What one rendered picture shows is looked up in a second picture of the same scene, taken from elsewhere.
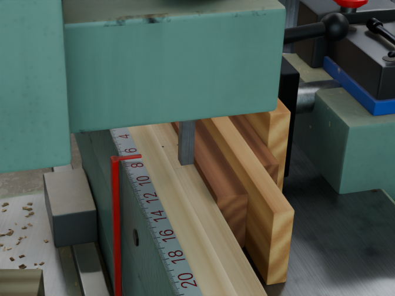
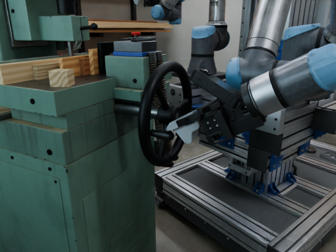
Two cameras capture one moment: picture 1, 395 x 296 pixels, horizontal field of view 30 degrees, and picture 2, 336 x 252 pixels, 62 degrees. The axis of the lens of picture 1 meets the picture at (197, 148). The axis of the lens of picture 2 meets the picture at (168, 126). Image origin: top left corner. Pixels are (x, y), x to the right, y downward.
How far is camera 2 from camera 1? 0.85 m
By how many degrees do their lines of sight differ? 42
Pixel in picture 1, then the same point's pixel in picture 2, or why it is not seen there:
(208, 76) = (60, 30)
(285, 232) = (61, 63)
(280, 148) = (91, 59)
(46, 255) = not seen: hidden behind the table
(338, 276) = not seen: hidden behind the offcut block
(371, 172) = (112, 71)
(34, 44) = (23, 14)
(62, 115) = (28, 29)
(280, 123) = (90, 52)
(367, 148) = (109, 63)
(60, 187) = not seen: hidden behind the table
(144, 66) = (50, 26)
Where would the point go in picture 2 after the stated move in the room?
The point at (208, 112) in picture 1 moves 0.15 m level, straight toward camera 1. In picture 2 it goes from (61, 39) to (5, 40)
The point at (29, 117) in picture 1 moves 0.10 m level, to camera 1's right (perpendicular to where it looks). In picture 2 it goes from (24, 29) to (37, 28)
